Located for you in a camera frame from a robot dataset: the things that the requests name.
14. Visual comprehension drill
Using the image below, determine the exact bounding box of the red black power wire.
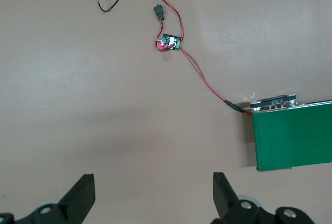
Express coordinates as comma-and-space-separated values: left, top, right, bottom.
149, 0, 184, 44

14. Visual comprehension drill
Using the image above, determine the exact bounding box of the small black inline connector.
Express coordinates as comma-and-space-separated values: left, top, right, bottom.
153, 3, 166, 22

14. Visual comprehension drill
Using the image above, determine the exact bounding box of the small motor controller board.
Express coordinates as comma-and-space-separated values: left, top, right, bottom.
155, 33, 182, 53

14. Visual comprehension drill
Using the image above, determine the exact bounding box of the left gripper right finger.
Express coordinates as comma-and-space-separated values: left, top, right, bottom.
211, 172, 316, 224

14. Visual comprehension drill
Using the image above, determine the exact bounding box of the red black motor wire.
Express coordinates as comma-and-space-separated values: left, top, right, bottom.
180, 47, 253, 117

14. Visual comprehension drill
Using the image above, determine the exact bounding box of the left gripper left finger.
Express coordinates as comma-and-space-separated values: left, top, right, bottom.
0, 173, 96, 224

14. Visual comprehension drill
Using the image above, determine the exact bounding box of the green conveyor belt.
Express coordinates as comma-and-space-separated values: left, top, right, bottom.
248, 93, 332, 172

